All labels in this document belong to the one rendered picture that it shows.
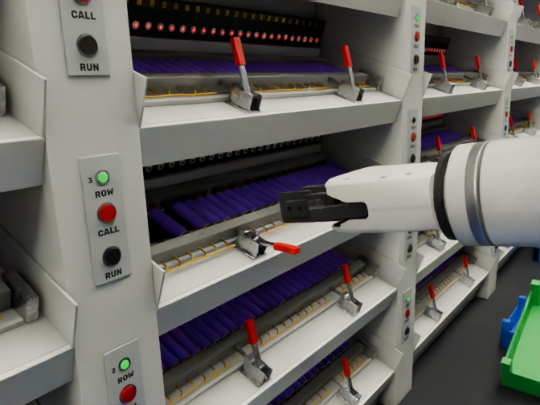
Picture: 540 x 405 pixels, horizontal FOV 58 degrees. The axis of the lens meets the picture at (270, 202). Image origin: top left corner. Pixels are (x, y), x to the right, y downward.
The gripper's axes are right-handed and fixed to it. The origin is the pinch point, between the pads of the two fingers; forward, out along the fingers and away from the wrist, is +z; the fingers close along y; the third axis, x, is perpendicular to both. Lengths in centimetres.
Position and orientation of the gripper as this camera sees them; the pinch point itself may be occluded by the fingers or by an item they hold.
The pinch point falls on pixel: (308, 202)
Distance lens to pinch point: 51.0
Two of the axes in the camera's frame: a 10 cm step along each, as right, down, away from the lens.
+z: -7.6, 0.4, 6.5
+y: -6.3, 2.0, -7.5
